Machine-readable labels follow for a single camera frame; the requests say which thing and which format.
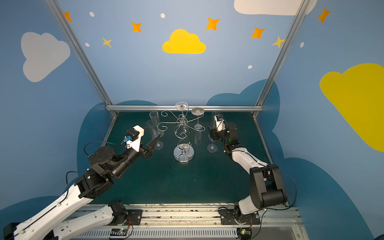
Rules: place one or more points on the aluminium frame post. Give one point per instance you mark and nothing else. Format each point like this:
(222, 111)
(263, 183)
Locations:
(284, 49)
(64, 24)

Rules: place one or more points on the chrome wire wine glass rack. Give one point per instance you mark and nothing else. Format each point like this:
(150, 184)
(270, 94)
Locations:
(184, 151)

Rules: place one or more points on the aluminium frame back rail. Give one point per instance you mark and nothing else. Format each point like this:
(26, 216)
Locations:
(146, 108)

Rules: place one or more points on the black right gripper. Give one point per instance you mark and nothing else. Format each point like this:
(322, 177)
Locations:
(215, 132)

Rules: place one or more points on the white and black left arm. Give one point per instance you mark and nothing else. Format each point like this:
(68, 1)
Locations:
(52, 224)

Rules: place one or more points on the clear champagne flute front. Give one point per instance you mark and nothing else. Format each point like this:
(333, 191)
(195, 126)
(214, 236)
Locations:
(214, 115)

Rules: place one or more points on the clear champagne flute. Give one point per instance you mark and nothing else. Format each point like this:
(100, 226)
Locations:
(155, 119)
(155, 133)
(214, 115)
(198, 112)
(212, 148)
(181, 106)

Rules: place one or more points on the aluminium frame right post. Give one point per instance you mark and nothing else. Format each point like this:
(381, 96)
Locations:
(284, 49)

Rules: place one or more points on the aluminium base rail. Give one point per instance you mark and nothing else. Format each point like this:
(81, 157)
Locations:
(213, 221)

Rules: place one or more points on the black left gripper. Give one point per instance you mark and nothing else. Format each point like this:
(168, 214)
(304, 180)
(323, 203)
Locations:
(145, 149)

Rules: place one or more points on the aluminium frame left post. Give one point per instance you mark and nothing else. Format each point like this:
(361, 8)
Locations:
(64, 24)

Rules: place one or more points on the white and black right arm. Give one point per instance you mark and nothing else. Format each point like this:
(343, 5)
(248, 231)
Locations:
(267, 187)

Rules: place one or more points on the small circuit board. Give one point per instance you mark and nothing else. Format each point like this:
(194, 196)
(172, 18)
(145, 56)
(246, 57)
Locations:
(244, 234)
(119, 233)

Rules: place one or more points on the small circuit board left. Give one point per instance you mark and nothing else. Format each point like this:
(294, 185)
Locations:
(119, 233)

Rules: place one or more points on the small circuit board right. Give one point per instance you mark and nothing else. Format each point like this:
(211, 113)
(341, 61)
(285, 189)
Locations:
(244, 234)

